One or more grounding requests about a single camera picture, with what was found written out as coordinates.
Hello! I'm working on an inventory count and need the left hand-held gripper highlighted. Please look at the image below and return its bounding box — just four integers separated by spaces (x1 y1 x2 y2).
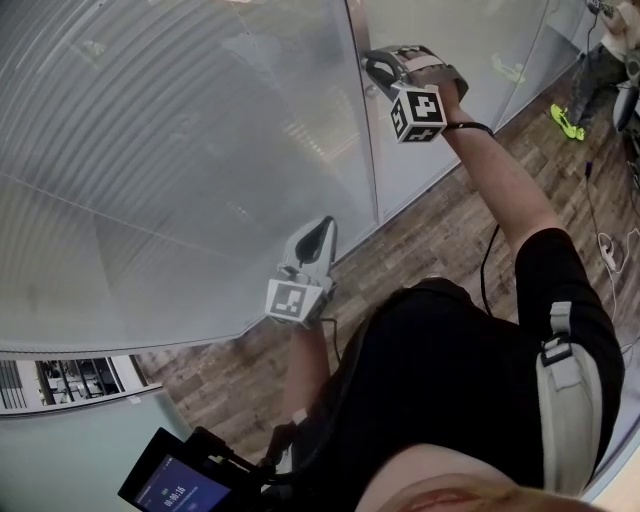
263 215 341 330

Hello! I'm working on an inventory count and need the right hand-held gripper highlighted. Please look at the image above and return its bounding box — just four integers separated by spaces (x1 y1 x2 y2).
360 45 470 146

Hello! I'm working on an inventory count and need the person's left forearm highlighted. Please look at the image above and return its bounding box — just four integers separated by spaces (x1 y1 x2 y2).
282 322 337 442

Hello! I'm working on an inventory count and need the person's right forearm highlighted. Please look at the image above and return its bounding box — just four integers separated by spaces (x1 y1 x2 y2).
439 97 569 262

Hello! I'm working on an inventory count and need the person's right hand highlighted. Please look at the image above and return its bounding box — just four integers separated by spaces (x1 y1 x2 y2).
399 48 457 87

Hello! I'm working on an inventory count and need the black wrist band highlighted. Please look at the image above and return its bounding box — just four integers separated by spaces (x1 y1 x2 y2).
443 121 495 137

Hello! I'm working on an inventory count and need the person's black shirt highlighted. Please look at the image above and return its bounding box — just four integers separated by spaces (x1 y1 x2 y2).
264 227 627 512

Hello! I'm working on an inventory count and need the grey white backpack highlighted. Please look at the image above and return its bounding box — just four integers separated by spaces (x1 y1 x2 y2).
612 49 640 134

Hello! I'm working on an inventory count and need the person's face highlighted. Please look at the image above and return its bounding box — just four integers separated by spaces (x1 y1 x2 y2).
352 444 591 512

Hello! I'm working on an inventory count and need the black phone with blue screen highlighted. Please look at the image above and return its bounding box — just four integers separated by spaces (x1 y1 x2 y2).
117 427 234 512

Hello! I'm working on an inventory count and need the white power strip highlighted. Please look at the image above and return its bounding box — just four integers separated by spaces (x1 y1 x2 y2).
597 232 620 274

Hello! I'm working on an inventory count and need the frosted glass door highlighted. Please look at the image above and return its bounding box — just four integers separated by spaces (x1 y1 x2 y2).
0 383 202 512

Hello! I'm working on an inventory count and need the black metal railing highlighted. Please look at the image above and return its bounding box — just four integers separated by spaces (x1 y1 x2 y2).
0 359 27 410

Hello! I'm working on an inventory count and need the grey metal partition post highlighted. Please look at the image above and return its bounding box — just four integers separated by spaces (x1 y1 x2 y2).
343 0 385 225

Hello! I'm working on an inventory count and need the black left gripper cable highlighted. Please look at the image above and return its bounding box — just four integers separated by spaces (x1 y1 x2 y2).
318 316 343 362

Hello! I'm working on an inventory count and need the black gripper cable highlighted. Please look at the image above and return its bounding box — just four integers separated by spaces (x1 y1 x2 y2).
478 223 502 317
318 316 343 362

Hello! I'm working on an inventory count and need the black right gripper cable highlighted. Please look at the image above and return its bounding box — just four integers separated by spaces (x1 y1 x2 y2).
478 223 502 317

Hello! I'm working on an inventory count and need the black braided cable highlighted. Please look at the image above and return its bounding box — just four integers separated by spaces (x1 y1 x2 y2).
267 344 361 484

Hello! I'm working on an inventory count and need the black cable with adapter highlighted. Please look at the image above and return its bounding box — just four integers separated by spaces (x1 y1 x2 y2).
583 159 602 237

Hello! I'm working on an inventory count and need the black phone mount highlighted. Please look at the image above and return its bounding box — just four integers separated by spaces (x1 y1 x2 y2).
187 424 301 501

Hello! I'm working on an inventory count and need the grey backpack strap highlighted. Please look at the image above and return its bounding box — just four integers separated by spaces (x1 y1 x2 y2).
534 299 604 501

